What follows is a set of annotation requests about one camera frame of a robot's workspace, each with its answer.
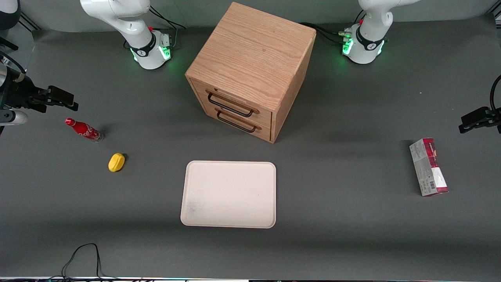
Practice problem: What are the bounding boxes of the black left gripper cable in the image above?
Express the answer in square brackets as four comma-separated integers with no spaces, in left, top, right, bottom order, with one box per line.
[490,74,501,112]

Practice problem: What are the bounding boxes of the thin black looped cable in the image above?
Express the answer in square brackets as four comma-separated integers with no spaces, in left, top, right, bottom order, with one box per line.
[39,243,118,281]

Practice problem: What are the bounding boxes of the beige plastic tray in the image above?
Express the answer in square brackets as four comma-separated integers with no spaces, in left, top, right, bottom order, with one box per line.
[180,160,277,229]

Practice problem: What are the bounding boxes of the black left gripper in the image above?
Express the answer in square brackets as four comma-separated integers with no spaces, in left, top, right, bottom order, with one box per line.
[458,107,501,134]

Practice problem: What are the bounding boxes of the red grey carton box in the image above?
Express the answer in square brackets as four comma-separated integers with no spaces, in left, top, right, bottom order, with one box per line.
[409,137,449,197]

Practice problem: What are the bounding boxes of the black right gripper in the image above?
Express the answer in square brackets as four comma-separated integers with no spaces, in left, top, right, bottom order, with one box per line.
[0,74,79,114]

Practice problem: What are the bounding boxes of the black left arm base cables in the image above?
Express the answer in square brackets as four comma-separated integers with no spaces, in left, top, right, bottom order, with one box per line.
[299,9,367,46]

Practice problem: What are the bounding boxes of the yellow lemon toy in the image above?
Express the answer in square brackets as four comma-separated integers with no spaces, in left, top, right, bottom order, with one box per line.
[108,153,126,173]

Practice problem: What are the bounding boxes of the long black drawer handle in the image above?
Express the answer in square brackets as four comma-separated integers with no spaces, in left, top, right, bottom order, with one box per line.
[206,90,260,118]

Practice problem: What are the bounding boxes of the black right arm base cables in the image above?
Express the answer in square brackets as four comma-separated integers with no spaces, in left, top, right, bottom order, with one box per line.
[148,5,187,49]

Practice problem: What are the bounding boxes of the red coke bottle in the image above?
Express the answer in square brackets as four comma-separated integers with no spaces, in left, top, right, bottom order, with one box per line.
[65,117,104,143]

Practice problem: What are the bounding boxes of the wooden drawer cabinet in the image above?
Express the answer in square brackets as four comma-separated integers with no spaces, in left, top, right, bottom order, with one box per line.
[185,2,317,144]

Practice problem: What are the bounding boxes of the short black drawer handle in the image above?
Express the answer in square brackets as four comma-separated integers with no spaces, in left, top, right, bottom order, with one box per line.
[215,108,262,133]

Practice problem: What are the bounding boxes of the black arm base cables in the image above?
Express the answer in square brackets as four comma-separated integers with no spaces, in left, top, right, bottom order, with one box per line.
[299,9,367,46]
[148,5,187,49]

